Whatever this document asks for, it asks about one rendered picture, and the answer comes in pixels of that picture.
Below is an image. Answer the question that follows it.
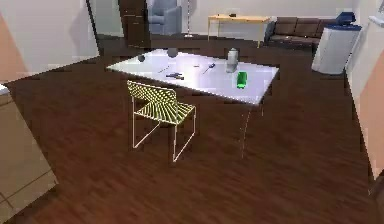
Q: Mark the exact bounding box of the white bin with blue lid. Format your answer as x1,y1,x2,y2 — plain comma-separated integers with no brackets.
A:
310,11,363,76

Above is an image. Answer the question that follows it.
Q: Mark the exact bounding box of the light wooden side table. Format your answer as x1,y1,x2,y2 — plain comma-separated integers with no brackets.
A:
207,13,272,49

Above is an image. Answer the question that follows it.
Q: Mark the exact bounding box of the grey-blue armchair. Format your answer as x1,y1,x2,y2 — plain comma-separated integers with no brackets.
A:
147,0,183,37

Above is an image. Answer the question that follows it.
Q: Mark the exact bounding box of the white glossy dining table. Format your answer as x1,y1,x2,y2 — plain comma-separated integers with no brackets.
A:
106,48,280,160

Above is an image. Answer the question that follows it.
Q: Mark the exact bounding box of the dark brown cabinet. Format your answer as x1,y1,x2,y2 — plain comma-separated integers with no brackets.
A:
117,0,152,50

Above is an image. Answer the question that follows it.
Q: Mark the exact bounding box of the white floor lamp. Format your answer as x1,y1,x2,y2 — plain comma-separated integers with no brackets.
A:
183,0,195,38

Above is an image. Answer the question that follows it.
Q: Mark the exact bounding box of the dark brown sofa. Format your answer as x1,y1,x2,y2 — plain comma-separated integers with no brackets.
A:
264,16,340,52

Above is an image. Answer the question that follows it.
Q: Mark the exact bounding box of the black-handled utensil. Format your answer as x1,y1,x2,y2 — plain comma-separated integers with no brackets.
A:
202,62,217,75

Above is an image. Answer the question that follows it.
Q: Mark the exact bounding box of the yellow wire chair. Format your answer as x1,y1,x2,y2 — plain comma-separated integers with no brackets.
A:
126,79,197,163

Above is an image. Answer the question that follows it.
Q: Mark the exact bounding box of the green bottle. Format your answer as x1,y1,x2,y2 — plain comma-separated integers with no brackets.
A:
236,70,249,90

